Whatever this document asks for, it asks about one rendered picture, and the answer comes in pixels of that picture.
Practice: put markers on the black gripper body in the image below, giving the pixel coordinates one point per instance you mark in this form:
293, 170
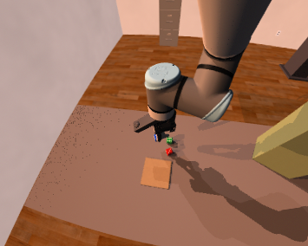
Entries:
166, 125

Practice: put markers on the green die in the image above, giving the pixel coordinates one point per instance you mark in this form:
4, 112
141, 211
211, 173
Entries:
169, 140

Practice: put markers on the orange flat mat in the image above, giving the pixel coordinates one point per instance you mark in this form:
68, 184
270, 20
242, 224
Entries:
156, 173

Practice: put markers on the red die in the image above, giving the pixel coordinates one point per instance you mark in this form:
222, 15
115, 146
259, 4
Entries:
169, 151

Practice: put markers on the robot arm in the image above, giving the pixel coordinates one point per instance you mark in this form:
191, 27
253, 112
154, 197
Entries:
227, 27

